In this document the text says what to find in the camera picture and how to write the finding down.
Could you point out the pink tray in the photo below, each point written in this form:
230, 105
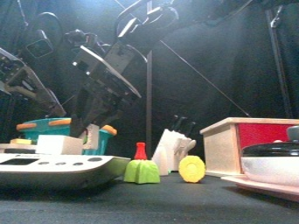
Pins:
265, 189

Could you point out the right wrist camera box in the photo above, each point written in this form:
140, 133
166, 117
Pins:
79, 38

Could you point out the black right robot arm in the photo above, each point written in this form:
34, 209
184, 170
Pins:
150, 23

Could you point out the yellow round toy slice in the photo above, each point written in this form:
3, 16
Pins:
191, 169

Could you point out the small yellow toy piece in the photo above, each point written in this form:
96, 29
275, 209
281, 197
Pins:
20, 141

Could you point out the white kitchen scale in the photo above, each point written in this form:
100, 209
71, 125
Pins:
58, 169

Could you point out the white toy cooking pot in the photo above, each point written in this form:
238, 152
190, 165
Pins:
269, 172

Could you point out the green toy vegetable red top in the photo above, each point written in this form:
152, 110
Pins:
142, 172

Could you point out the wooden box with red panel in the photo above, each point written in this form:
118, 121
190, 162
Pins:
219, 145

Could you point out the white toy knife block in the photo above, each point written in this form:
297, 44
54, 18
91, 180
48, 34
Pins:
167, 154

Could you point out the thin vertical metal pole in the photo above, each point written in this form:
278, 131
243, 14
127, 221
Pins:
148, 102

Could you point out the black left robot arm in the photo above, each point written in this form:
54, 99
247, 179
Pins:
40, 46

